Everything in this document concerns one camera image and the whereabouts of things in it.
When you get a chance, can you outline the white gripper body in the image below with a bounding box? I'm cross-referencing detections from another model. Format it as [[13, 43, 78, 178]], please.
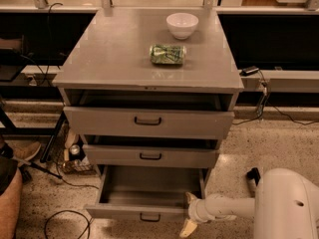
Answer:
[[188, 196, 236, 224]]

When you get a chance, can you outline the grey bottom drawer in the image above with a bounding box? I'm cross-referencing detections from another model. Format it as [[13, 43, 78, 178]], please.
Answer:
[[86, 165, 208, 222]]

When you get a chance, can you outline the grey drawer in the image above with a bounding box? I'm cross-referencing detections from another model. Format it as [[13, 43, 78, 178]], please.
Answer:
[[86, 165, 208, 222], [83, 144, 218, 168], [64, 107, 234, 139]]

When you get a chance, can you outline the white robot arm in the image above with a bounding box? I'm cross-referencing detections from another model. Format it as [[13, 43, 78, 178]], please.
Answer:
[[179, 168, 319, 239]]

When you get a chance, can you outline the grey middle drawer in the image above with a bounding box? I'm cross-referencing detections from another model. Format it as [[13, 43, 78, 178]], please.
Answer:
[[83, 144, 218, 168]]

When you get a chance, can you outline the grey drawer cabinet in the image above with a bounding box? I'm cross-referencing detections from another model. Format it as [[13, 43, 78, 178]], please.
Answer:
[[52, 7, 245, 184]]

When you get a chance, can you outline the grey top drawer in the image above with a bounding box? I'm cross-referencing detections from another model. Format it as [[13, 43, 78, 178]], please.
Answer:
[[64, 107, 234, 139]]

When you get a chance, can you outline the black power adapter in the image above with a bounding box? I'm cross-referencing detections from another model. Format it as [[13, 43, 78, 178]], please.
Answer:
[[240, 66, 259, 77]]

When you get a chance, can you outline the white bowl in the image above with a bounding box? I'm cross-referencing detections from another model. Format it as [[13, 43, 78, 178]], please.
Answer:
[[166, 13, 199, 40]]

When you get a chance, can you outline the person leg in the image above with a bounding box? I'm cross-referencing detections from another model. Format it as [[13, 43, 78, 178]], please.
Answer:
[[0, 157, 22, 239]]

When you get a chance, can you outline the black metal stand frame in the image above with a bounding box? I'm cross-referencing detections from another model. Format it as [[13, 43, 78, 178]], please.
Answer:
[[246, 167, 260, 197]]

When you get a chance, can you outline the black cable at right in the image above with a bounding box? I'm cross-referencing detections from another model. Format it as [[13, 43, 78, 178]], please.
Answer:
[[231, 69, 319, 126]]

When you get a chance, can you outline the wire basket with items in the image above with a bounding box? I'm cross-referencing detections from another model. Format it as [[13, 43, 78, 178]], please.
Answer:
[[53, 126, 94, 174]]

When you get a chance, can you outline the black floor cable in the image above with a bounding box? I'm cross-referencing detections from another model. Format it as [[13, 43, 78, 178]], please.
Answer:
[[43, 162, 101, 239]]

